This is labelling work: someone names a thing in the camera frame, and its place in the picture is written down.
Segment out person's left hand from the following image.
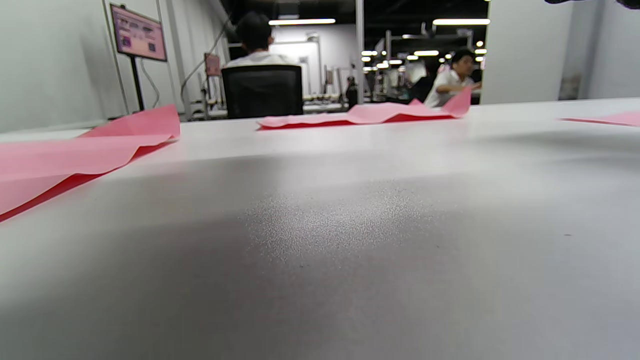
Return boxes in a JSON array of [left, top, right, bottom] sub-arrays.
[[544, 0, 640, 10]]

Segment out pink paper sheet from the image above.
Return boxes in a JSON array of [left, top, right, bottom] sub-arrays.
[[0, 104, 182, 223], [256, 86, 474, 131], [559, 110, 640, 127]]

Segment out ceiling light bar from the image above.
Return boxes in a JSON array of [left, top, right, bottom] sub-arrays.
[[432, 18, 491, 26], [268, 18, 337, 26]]

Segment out white pole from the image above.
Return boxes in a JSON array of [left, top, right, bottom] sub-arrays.
[[355, 0, 365, 105]]

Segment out black mesh office chair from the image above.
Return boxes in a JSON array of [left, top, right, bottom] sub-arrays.
[[221, 64, 304, 120]]

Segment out red sign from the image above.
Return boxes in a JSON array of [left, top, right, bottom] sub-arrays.
[[203, 52, 222, 77]]

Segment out monitor screen on stand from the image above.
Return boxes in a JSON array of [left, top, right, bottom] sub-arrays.
[[109, 3, 168, 63]]

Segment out black monitor stand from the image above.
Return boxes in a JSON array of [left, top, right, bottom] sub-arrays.
[[129, 56, 146, 112]]

